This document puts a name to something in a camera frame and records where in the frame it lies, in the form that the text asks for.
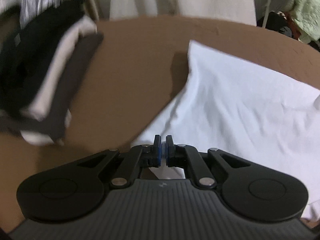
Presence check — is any white cable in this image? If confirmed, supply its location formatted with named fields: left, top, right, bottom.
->
left=262, top=0, right=274, bottom=29

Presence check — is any white folded garment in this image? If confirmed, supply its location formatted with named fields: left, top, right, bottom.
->
left=20, top=110, right=73, bottom=147

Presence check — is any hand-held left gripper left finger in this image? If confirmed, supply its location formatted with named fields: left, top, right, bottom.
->
left=62, top=134, right=162, bottom=188

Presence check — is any white garment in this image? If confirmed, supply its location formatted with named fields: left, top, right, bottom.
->
left=130, top=39, right=320, bottom=220
left=20, top=110, right=73, bottom=147

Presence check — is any dark cloth pile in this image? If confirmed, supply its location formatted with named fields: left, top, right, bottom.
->
left=257, top=11, right=300, bottom=40

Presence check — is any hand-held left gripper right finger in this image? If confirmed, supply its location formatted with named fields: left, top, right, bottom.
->
left=165, top=135, right=260, bottom=190

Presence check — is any beige metal pole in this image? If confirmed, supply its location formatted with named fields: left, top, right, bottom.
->
left=80, top=0, right=100, bottom=22

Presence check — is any light green cloth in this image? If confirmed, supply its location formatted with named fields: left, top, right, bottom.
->
left=285, top=0, right=320, bottom=44

